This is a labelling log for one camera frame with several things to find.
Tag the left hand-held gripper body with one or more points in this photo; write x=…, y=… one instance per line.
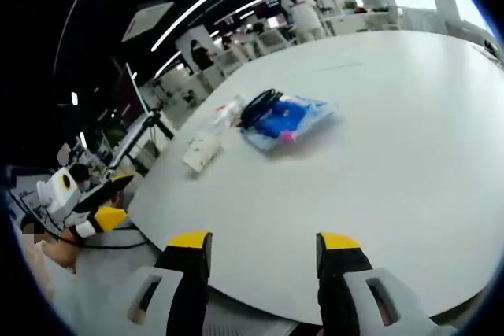
x=59, y=192

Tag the clear plastic bag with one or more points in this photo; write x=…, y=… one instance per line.
x=226, y=113

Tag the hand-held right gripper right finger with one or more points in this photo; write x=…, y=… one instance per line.
x=346, y=273

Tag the white floral tissue pack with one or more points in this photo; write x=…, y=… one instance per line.
x=201, y=151

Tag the dark red display screen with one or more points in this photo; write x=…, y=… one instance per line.
x=128, y=98

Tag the white table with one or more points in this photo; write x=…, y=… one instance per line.
x=334, y=163

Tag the black tripod stand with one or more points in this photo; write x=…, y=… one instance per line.
x=146, y=131

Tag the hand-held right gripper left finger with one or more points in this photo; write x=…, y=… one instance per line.
x=185, y=273

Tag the blue clear plastic pouch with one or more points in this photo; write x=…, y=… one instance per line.
x=289, y=121

